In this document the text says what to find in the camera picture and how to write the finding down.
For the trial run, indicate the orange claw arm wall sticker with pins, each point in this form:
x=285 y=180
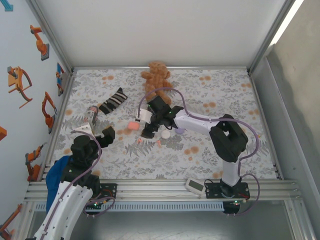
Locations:
x=48 y=117

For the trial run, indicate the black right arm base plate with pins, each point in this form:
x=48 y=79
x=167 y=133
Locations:
x=215 y=191

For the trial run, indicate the black striped sock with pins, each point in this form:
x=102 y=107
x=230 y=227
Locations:
x=113 y=100

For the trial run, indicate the white digital timer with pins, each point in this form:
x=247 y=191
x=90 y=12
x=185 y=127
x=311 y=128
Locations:
x=195 y=186

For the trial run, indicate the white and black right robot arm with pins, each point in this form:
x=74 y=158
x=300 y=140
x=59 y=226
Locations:
x=195 y=122

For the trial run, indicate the blue gantry wall sticker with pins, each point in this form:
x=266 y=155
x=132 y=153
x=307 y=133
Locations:
x=60 y=75

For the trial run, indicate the wide aluminium frame rail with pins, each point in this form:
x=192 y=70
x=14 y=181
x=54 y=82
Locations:
x=150 y=190

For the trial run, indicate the orange claw machine wall sticker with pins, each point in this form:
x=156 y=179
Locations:
x=17 y=80

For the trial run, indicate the aluminium frame post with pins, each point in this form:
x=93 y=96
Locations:
x=272 y=35
x=50 y=32

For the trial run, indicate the thin aluminium frame rail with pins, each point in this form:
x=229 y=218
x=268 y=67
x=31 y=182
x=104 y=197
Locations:
x=200 y=67
x=56 y=130
x=267 y=125

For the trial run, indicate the blue cloth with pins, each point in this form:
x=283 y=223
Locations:
x=53 y=175

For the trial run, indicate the brown teddy bear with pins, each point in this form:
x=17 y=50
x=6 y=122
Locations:
x=156 y=75

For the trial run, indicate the floral print table mat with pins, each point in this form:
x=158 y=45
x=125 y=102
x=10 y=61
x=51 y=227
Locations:
x=212 y=82

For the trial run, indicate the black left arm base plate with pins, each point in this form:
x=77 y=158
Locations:
x=110 y=191

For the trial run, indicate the flag print glasses case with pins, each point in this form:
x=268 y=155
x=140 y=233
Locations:
x=93 y=112

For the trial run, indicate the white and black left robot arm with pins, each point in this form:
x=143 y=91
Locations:
x=67 y=207

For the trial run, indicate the purple earbud charging case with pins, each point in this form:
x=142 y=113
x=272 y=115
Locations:
x=179 y=130

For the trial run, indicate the blue machine wall sticker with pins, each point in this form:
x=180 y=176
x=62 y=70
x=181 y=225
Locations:
x=7 y=6

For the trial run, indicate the orange block wall sticker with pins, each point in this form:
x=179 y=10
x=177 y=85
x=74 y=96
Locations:
x=2 y=133

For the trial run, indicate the white earbud charging case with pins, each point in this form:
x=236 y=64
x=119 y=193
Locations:
x=165 y=134

